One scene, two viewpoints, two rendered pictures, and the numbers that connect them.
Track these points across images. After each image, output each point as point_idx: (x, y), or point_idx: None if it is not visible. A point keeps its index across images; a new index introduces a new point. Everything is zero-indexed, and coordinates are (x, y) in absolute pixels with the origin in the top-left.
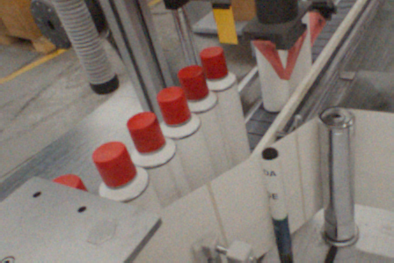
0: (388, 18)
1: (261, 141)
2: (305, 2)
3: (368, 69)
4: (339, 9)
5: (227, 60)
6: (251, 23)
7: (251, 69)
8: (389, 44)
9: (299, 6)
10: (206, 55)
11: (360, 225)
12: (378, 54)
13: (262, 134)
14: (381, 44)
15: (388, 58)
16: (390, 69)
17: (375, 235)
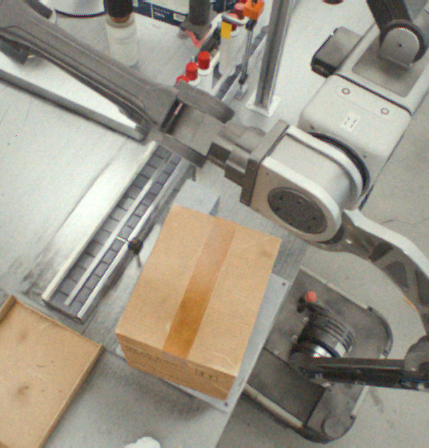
0: (73, 243)
1: (212, 64)
2: (183, 25)
3: (124, 164)
4: (122, 233)
5: (242, 211)
6: (211, 16)
7: (218, 189)
8: (95, 194)
9: (187, 22)
10: (234, 14)
11: (175, 36)
12: (110, 180)
13: (212, 87)
14: (101, 196)
15: (105, 173)
16: (110, 158)
17: (171, 32)
